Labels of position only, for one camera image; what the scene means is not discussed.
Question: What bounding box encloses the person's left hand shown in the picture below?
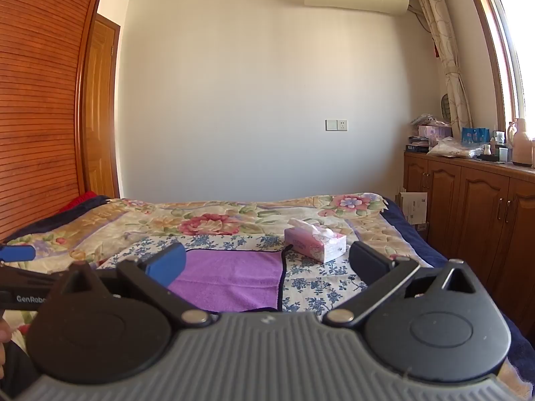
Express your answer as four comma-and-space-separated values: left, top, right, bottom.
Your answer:
0, 316, 13, 383

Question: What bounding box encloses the pink thermos jug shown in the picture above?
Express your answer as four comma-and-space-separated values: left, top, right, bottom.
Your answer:
512, 117, 534, 166

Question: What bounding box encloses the pink patterned box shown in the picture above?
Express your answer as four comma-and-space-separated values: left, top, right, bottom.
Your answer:
417, 124, 453, 148

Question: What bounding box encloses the clear plastic bag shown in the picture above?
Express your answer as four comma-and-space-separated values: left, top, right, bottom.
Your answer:
428, 136, 488, 160

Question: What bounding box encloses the floral quilt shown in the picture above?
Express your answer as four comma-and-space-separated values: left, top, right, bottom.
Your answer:
0, 192, 444, 274

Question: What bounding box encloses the dark book stack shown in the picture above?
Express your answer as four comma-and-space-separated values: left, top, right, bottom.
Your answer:
405, 135, 431, 153

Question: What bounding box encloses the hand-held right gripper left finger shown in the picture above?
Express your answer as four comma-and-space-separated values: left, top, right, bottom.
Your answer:
50, 241, 215, 329

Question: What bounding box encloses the wooden cabinet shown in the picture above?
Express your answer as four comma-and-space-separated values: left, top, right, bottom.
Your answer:
403, 149, 535, 337

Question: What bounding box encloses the purple towel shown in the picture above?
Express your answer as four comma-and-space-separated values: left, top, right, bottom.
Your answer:
167, 248, 294, 313

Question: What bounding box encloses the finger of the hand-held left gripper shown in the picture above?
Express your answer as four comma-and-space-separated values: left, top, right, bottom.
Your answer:
0, 245, 37, 266

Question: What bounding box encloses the white cardboard box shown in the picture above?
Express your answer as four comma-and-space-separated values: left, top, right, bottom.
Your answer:
397, 191, 429, 227

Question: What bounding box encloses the wooden framed window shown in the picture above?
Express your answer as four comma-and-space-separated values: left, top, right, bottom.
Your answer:
459, 0, 535, 136

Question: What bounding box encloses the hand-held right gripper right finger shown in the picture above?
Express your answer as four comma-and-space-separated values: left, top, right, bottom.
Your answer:
323, 240, 482, 328

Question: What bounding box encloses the red cloth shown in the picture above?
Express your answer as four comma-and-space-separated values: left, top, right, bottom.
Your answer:
58, 191, 98, 215

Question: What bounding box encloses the patterned beige curtain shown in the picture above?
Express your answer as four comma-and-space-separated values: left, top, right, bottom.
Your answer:
407, 0, 475, 129

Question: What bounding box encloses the wooden louvered wardrobe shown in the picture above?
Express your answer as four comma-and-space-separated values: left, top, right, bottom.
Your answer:
0, 0, 106, 244

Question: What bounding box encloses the pink tissue box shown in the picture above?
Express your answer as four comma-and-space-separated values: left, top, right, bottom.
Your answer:
284, 218, 348, 264

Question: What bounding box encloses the blue packaging box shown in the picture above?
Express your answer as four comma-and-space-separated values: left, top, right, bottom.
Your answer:
460, 127, 491, 147

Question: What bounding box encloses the blue floral bed sheet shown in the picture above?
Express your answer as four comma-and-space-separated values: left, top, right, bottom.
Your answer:
97, 233, 378, 315

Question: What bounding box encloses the wooden door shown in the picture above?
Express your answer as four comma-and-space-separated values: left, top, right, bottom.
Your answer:
83, 12, 122, 199

